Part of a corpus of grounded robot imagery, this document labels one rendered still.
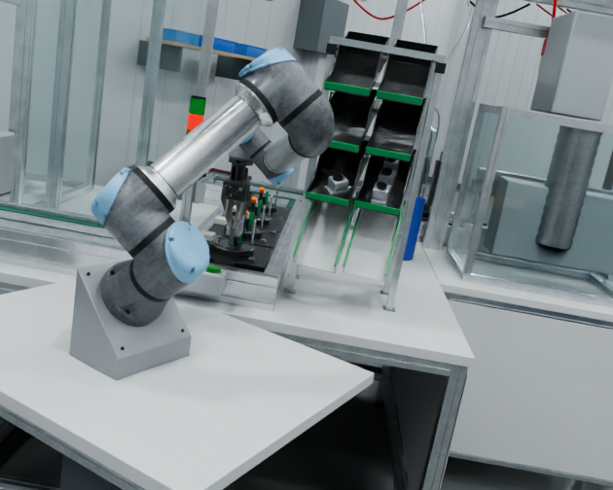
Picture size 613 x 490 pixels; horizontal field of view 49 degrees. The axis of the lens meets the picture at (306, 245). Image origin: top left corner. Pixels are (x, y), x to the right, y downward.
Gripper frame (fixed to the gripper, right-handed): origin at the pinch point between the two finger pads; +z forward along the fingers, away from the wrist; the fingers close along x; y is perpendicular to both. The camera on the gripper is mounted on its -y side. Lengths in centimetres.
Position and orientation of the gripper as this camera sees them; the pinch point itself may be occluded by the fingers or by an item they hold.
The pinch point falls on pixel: (233, 224)
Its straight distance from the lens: 203.6
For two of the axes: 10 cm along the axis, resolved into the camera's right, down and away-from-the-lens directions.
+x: 9.8, 1.8, -0.2
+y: -0.6, 2.3, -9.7
